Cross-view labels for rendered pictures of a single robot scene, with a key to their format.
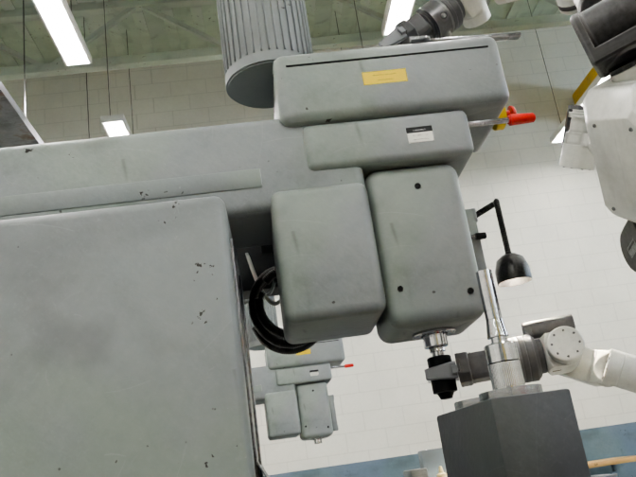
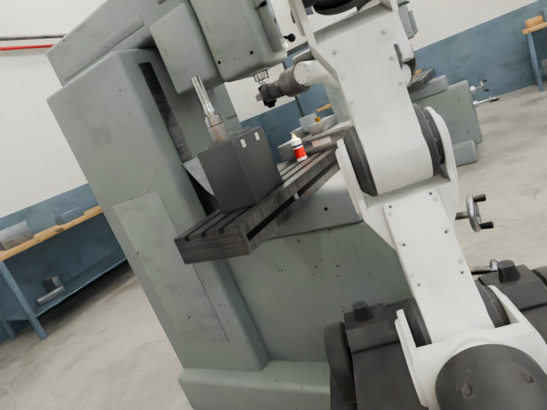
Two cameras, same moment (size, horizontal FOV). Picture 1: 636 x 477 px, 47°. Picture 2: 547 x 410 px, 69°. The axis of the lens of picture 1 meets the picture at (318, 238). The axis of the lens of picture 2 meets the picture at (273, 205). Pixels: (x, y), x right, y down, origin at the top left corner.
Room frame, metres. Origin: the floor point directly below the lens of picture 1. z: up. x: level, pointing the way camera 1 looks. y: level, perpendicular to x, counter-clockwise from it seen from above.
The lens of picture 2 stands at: (0.25, -1.03, 1.17)
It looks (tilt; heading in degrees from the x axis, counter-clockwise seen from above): 13 degrees down; 40
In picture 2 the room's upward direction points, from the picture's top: 22 degrees counter-clockwise
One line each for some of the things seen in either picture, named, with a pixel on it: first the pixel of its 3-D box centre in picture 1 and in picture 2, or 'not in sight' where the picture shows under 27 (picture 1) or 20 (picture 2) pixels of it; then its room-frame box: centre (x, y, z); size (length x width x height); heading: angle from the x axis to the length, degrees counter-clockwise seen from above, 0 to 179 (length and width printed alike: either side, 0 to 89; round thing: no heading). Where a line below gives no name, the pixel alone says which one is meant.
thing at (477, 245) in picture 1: (473, 259); (269, 18); (1.44, -0.31, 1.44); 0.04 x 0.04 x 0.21; 5
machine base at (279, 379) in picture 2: not in sight; (315, 354); (1.41, 0.05, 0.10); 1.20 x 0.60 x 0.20; 95
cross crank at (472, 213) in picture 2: not in sight; (461, 215); (1.48, -0.70, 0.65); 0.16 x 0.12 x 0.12; 95
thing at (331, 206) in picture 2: not in sight; (308, 201); (1.43, -0.20, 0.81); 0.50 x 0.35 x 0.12; 95
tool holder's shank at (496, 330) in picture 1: (491, 307); (203, 97); (1.08, -0.24, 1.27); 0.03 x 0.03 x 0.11
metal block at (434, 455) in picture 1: (433, 463); (309, 122); (1.67, -0.18, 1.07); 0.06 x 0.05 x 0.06; 2
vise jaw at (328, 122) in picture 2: not in sight; (323, 124); (1.68, -0.23, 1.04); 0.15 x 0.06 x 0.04; 2
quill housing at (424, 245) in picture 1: (416, 255); (239, 26); (1.43, -0.19, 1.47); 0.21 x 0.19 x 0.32; 5
